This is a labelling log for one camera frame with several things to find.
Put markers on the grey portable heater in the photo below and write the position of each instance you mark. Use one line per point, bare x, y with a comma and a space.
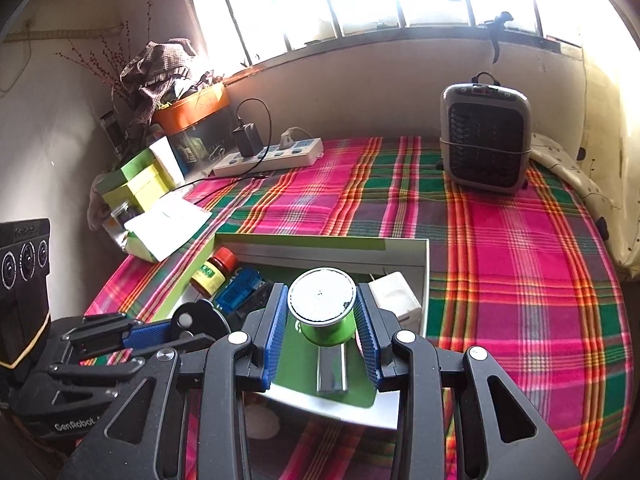
485, 136

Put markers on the blue usb tester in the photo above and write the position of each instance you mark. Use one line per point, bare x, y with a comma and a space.
242, 284

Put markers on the green shallow cardboard box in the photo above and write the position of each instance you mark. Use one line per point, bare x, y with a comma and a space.
280, 258

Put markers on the black pink phone holder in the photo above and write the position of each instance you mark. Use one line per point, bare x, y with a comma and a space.
198, 317

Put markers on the green cardboard boxes stack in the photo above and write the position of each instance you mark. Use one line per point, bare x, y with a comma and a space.
140, 182

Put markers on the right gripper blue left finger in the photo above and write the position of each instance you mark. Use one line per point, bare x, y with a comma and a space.
267, 328

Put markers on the silver metal lighter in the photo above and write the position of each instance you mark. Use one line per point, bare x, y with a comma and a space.
332, 369

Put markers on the cream heart-print curtain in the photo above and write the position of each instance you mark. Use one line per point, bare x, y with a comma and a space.
604, 171

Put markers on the black camera device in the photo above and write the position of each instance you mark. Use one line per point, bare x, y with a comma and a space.
25, 311

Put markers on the plaid pink tablecloth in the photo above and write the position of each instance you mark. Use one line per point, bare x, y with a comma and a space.
525, 276

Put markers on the black power adapter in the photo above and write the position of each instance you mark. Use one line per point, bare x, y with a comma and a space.
248, 140

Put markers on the black window latch handle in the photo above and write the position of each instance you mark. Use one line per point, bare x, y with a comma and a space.
495, 28

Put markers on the green spool white top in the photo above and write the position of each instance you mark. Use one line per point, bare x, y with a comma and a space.
323, 300

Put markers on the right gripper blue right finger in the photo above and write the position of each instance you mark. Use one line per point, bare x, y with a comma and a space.
376, 328

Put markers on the orange-rimmed fish tank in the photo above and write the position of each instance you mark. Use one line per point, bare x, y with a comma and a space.
198, 127

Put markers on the white usb charger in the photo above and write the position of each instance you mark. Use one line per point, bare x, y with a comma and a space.
393, 293

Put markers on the red-capped medicine bottle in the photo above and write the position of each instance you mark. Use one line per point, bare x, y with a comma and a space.
214, 272

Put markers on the white power strip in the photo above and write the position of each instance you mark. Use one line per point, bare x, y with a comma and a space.
301, 154

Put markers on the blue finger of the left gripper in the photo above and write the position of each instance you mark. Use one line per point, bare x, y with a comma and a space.
146, 335
183, 345

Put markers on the white paper sheet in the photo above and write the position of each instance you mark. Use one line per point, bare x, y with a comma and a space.
156, 234

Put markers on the brown crumpled cloth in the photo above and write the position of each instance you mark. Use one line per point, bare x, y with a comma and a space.
172, 67

